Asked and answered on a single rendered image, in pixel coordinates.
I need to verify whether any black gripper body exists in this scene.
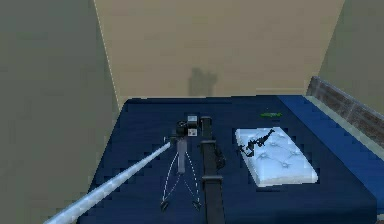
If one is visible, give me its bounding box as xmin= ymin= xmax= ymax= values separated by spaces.
xmin=169 ymin=120 xmax=189 ymax=176

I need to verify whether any white tufted pillow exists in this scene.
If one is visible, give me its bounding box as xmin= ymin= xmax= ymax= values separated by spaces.
xmin=234 ymin=125 xmax=320 ymax=188

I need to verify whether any pale blue long bar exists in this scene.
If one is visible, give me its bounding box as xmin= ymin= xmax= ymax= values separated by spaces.
xmin=42 ymin=141 xmax=172 ymax=224

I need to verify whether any small green flat object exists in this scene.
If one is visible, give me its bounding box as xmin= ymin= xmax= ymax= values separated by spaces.
xmin=259 ymin=111 xmax=284 ymax=119

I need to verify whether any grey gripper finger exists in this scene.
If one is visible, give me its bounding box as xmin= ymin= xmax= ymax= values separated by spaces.
xmin=159 ymin=150 xmax=182 ymax=213
xmin=182 ymin=150 xmax=203 ymax=212

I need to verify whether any dark blue bed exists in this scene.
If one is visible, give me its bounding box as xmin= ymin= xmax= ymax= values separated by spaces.
xmin=76 ymin=75 xmax=384 ymax=224

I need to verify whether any black jagged object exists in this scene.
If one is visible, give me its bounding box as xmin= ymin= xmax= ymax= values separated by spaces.
xmin=237 ymin=128 xmax=277 ymax=158

